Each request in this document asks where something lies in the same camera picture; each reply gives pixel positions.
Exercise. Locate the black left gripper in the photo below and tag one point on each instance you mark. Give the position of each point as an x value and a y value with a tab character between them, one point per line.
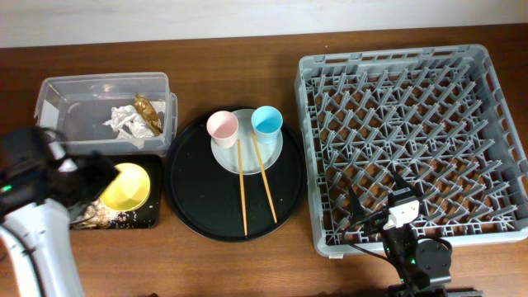
96	176

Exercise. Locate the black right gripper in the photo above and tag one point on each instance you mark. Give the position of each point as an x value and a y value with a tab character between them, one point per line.
358	211

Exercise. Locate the yellow bowl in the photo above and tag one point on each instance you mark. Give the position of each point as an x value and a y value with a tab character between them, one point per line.
129	190

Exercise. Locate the white napkin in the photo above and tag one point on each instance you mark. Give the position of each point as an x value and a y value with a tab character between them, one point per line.
129	125

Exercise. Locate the gold foil wrapper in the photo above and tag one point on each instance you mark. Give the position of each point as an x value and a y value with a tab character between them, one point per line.
148	113

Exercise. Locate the blue cup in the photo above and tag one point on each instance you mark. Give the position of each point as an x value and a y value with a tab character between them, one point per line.
266	124

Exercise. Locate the grey plate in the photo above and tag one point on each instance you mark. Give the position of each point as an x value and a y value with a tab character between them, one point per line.
228	157

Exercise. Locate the pink cup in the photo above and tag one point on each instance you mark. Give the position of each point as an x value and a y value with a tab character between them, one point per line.
222	126

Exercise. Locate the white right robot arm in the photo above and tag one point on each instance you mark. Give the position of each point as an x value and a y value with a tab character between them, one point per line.
422	263

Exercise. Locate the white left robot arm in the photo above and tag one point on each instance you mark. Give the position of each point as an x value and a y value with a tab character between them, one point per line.
38	243

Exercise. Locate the grey dishwasher rack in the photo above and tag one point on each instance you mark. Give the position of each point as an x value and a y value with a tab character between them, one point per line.
436	116

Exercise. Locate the food scraps pile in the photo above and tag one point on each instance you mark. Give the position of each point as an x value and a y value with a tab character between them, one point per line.
97	216

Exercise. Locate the clear plastic bin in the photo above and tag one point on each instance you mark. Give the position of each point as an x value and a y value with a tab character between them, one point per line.
80	107

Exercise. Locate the black rectangular tray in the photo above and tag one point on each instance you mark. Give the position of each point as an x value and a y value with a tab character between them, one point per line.
146	216

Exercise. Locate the round black tray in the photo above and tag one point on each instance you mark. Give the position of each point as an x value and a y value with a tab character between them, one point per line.
207	199

